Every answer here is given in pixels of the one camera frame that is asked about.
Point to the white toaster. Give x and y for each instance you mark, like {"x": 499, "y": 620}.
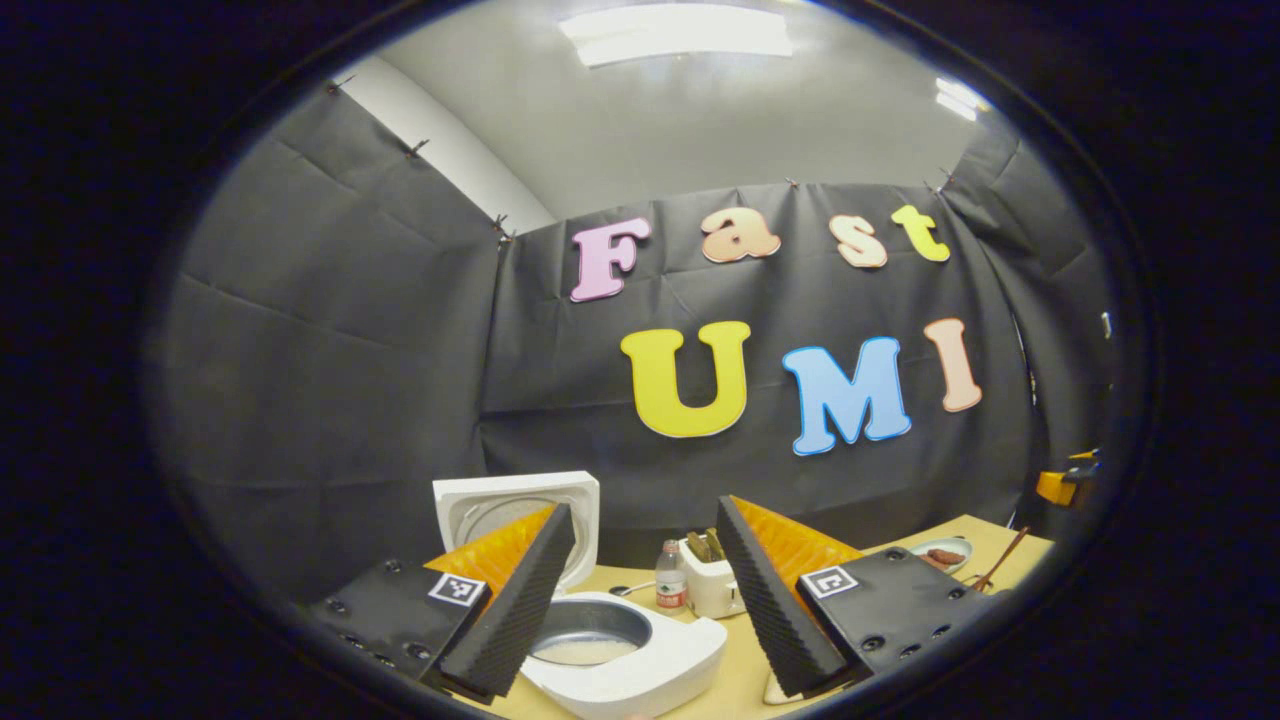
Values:
{"x": 712, "y": 590}

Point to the pale green plate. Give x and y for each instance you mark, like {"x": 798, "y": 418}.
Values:
{"x": 952, "y": 565}

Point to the black backdrop cloth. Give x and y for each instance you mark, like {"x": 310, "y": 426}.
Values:
{"x": 330, "y": 400}

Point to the clear tray of white rice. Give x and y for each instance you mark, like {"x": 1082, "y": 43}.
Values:
{"x": 778, "y": 692}

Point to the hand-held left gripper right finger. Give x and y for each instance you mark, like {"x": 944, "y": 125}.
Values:
{"x": 770, "y": 620}

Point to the large ceiling light panel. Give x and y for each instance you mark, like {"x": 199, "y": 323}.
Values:
{"x": 675, "y": 33}

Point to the brown toast slice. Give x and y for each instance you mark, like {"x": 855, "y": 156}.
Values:
{"x": 715, "y": 543}
{"x": 697, "y": 546}

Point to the dark wooden spoon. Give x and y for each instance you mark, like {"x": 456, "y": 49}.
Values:
{"x": 1002, "y": 560}

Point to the small ceiling light panel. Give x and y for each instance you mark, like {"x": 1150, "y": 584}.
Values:
{"x": 960, "y": 98}

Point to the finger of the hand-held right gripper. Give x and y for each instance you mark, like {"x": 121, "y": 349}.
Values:
{"x": 1055, "y": 488}

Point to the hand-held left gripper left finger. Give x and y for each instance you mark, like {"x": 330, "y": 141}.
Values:
{"x": 520, "y": 610}

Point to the white rice cooker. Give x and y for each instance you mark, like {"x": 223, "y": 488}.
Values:
{"x": 670, "y": 660}

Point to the clear water bottle red label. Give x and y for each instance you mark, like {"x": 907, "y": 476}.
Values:
{"x": 671, "y": 580}

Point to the brown meat piece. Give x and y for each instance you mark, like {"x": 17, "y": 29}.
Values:
{"x": 943, "y": 556}

